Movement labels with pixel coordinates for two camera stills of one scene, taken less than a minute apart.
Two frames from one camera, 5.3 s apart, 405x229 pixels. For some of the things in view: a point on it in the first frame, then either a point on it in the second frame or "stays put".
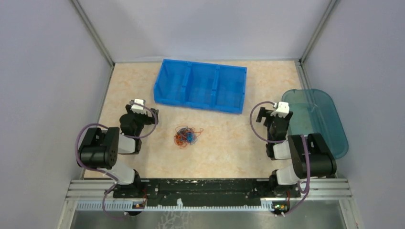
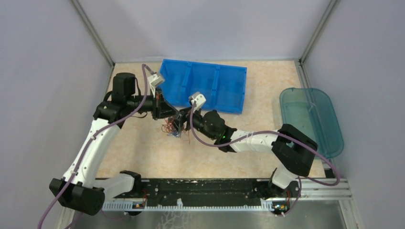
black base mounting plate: (204, 192) stays put
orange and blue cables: (185, 135) to (169, 128)
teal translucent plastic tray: (312, 113) stays put
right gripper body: (269, 120) to (197, 120)
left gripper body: (141, 119) to (156, 111)
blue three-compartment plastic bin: (217, 87) stays put
